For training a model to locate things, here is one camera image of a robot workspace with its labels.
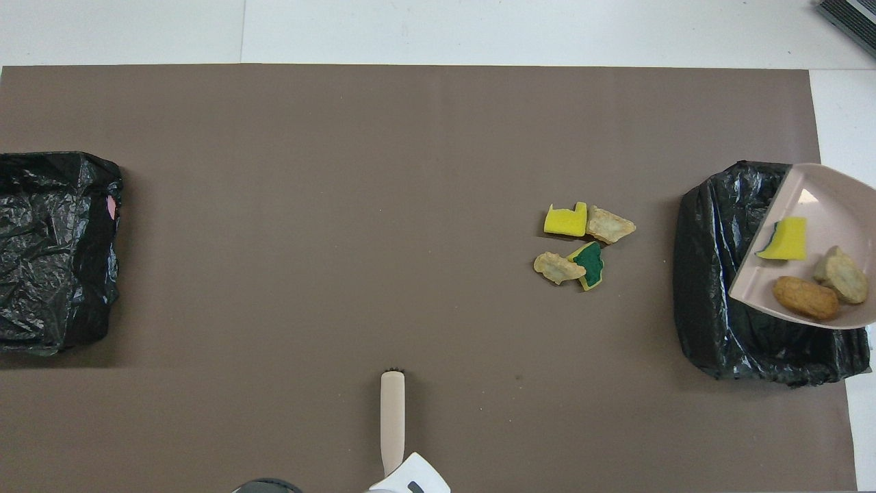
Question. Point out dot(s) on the elongated tan foam chunk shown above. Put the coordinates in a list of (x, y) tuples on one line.
[(556, 268)]

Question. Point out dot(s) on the notched yellow sponge piece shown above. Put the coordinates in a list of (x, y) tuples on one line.
[(564, 222)]

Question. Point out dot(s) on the brown oval foam chunk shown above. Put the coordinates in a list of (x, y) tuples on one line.
[(806, 298)]

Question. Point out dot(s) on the beige hand brush black bristles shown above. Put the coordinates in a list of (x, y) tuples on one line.
[(392, 418)]

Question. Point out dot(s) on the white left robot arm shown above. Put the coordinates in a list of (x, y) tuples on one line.
[(404, 478)]

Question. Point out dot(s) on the jagged green topped sponge piece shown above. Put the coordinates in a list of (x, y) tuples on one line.
[(592, 263)]

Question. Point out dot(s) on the pale beige foam chunk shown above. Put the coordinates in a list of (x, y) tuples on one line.
[(842, 276)]

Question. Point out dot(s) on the curved yellow green sponge wedge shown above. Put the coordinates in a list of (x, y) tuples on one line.
[(787, 241)]

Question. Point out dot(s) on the beige plastic dustpan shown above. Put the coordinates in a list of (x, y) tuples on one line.
[(828, 205)]

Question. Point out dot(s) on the grey ribbed device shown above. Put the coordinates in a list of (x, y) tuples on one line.
[(855, 17)]

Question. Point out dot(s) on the black bagged bin pink spot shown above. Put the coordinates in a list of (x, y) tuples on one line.
[(61, 205)]

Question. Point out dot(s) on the brown table mat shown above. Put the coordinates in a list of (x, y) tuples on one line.
[(342, 171)]

